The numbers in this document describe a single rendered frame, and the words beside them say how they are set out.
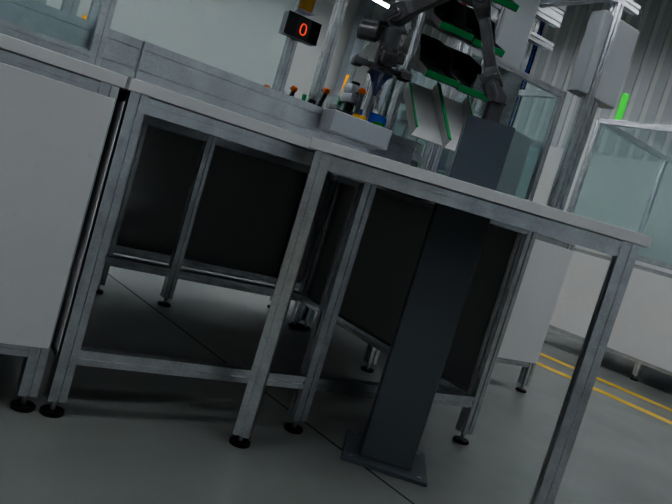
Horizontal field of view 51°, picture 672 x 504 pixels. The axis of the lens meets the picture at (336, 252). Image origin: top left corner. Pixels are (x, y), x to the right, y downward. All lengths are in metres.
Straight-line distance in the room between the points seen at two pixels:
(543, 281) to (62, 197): 2.62
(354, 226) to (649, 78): 10.05
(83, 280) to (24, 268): 0.14
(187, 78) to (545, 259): 2.35
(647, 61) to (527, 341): 8.64
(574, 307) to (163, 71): 4.90
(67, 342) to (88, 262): 0.21
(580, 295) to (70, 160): 5.05
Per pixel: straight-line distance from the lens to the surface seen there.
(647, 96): 11.83
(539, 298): 3.78
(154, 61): 1.86
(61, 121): 1.76
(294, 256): 1.87
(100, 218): 1.79
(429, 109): 2.50
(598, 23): 3.90
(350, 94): 2.28
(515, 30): 3.63
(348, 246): 2.08
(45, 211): 1.78
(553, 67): 12.87
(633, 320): 6.01
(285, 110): 2.00
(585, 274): 6.24
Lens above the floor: 0.74
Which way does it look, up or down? 5 degrees down
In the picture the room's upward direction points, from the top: 17 degrees clockwise
